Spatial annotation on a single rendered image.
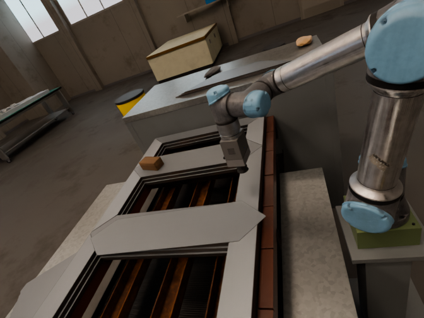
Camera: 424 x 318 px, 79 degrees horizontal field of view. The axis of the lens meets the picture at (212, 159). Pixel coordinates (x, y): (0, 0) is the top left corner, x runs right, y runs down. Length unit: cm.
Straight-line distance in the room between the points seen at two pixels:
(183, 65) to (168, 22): 248
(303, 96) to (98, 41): 935
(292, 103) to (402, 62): 105
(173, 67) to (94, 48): 410
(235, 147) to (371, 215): 42
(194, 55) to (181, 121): 534
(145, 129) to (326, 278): 136
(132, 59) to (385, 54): 968
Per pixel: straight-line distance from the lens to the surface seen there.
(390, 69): 54
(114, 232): 118
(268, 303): 78
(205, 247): 91
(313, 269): 98
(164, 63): 723
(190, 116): 164
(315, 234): 106
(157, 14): 934
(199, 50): 689
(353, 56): 72
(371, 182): 71
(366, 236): 98
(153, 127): 177
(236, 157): 87
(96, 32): 1037
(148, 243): 102
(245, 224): 89
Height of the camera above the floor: 152
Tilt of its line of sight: 31 degrees down
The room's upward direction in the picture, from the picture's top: 23 degrees counter-clockwise
